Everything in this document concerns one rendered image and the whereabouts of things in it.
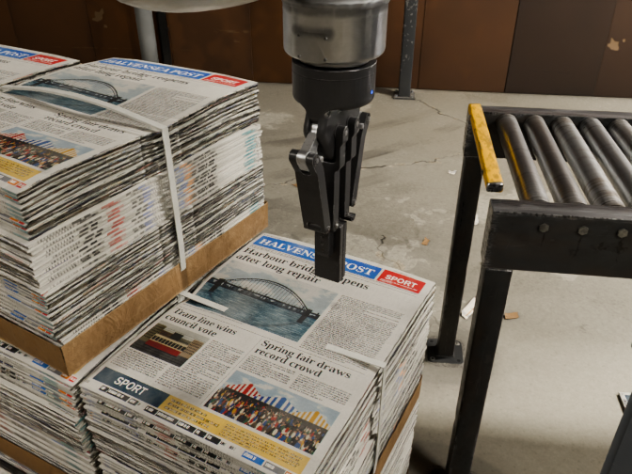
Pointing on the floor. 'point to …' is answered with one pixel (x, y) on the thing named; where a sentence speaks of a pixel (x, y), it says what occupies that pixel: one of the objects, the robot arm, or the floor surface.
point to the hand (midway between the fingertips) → (330, 248)
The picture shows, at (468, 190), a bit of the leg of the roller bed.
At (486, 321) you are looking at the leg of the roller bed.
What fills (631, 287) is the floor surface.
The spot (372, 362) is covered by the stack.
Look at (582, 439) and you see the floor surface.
